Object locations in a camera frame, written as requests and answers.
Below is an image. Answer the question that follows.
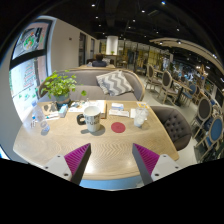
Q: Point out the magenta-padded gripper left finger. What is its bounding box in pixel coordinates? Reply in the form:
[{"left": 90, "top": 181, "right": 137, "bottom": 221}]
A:
[{"left": 43, "top": 143, "right": 92, "bottom": 186}]

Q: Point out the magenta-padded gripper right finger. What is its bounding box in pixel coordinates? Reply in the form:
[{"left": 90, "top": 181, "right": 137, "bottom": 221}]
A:
[{"left": 132, "top": 143, "right": 184, "bottom": 186}]

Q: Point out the clear blue-capped water bottle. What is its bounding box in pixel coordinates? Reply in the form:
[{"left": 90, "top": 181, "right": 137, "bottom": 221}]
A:
[{"left": 31, "top": 99, "right": 51, "bottom": 133}]

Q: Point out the clear plastic cup with straw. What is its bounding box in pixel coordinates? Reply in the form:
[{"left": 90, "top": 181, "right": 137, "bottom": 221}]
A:
[{"left": 133, "top": 103, "right": 150, "bottom": 129}]

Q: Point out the flat round red coaster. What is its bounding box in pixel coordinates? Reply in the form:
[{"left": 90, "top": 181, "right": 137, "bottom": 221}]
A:
[{"left": 110, "top": 121, "right": 127, "bottom": 134}]

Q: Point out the grey tufted armchair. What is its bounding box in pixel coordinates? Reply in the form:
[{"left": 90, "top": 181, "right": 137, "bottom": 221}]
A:
[{"left": 149, "top": 105, "right": 194, "bottom": 152}]

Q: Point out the small light blue carton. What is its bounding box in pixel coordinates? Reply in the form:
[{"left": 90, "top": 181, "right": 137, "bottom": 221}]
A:
[{"left": 58, "top": 103, "right": 70, "bottom": 119}]

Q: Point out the yellow square card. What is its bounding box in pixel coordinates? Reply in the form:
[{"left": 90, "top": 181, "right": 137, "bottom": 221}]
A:
[{"left": 136, "top": 101, "right": 150, "bottom": 110}]

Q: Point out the printed paper menu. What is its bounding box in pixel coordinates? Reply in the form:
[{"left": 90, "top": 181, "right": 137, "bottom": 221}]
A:
[{"left": 68, "top": 99, "right": 108, "bottom": 120}]

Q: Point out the group of dining chairs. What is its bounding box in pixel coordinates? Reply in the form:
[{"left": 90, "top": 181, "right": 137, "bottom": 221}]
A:
[{"left": 144, "top": 63, "right": 224, "bottom": 158}]

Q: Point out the green potted plant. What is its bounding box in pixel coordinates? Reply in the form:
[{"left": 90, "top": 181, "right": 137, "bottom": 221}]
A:
[{"left": 40, "top": 69, "right": 88, "bottom": 106}]

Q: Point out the grey wood-framed sofa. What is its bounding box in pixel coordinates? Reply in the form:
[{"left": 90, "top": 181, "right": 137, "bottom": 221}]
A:
[{"left": 37, "top": 68, "right": 146, "bottom": 103}]

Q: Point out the grey chevron pillow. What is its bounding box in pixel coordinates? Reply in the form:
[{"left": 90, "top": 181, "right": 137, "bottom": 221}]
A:
[{"left": 95, "top": 69, "right": 135, "bottom": 97}]

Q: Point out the person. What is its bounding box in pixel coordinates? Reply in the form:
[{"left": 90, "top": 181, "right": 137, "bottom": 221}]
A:
[{"left": 91, "top": 53, "right": 109, "bottom": 68}]

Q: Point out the group of ceiling lights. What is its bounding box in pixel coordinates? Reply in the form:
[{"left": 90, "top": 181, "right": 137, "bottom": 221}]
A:
[{"left": 88, "top": 0, "right": 221, "bottom": 59}]

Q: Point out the white mug with black handle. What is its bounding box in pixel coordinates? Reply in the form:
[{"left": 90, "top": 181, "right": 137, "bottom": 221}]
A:
[{"left": 76, "top": 105, "right": 102, "bottom": 134}]

